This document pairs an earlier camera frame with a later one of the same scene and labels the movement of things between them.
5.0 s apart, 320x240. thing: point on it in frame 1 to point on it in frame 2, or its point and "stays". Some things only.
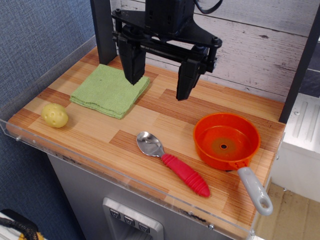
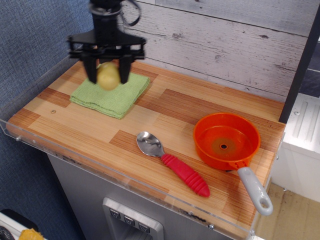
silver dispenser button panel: [122, 223] stays
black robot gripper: [166, 27] to [107, 41]
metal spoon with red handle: [150, 145] stays
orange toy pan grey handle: [229, 141] stays
